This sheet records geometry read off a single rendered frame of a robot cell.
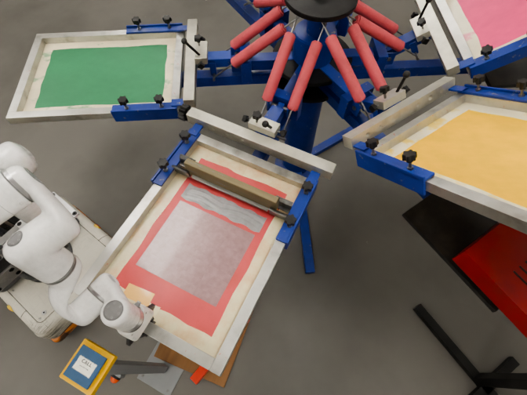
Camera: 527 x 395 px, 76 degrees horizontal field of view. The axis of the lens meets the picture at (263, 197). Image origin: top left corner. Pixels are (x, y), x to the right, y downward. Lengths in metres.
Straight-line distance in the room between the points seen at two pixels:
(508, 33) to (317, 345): 1.84
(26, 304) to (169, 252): 1.18
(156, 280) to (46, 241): 0.56
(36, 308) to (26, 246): 1.48
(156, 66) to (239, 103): 1.19
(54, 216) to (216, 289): 0.63
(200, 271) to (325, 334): 1.15
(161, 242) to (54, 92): 1.01
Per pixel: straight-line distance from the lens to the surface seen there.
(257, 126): 1.43
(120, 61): 2.04
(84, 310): 1.02
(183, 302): 1.26
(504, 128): 1.46
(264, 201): 1.27
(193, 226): 1.34
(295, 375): 2.20
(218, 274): 1.26
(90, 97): 1.91
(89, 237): 2.29
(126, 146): 2.92
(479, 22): 2.01
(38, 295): 2.32
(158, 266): 1.32
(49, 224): 0.82
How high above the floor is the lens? 2.19
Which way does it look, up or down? 63 degrees down
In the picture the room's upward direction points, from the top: straight up
